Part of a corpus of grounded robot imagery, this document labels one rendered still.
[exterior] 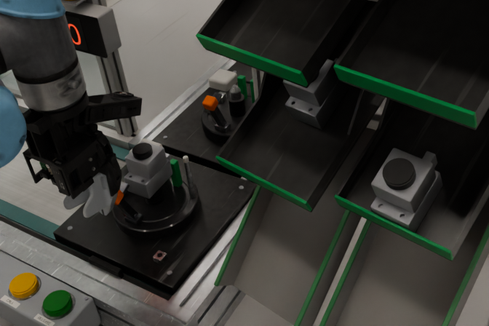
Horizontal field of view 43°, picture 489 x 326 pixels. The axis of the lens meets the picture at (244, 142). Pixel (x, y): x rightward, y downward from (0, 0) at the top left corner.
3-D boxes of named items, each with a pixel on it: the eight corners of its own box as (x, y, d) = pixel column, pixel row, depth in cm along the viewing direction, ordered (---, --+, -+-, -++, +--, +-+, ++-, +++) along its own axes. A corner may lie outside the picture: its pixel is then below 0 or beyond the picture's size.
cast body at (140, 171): (149, 199, 94) (140, 164, 89) (126, 191, 96) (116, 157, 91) (180, 166, 99) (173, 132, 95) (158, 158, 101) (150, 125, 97)
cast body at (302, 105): (321, 130, 70) (305, 97, 65) (291, 118, 73) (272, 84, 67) (359, 73, 72) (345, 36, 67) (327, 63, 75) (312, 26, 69)
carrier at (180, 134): (263, 187, 105) (257, 128, 97) (152, 149, 115) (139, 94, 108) (324, 110, 120) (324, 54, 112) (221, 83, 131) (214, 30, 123)
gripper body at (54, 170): (34, 186, 81) (4, 111, 73) (79, 148, 86) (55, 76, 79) (77, 204, 77) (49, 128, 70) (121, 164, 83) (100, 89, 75)
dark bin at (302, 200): (311, 213, 66) (290, 183, 60) (223, 167, 73) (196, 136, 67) (437, 17, 73) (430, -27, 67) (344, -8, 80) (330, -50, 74)
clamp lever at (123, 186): (134, 223, 94) (112, 201, 88) (124, 218, 95) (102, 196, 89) (146, 202, 95) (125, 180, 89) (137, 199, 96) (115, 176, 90)
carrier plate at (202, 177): (175, 297, 88) (172, 287, 87) (55, 241, 99) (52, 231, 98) (258, 192, 104) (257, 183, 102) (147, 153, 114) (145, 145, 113)
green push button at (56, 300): (60, 325, 86) (56, 316, 85) (40, 313, 88) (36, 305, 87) (80, 303, 89) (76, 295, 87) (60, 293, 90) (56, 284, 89)
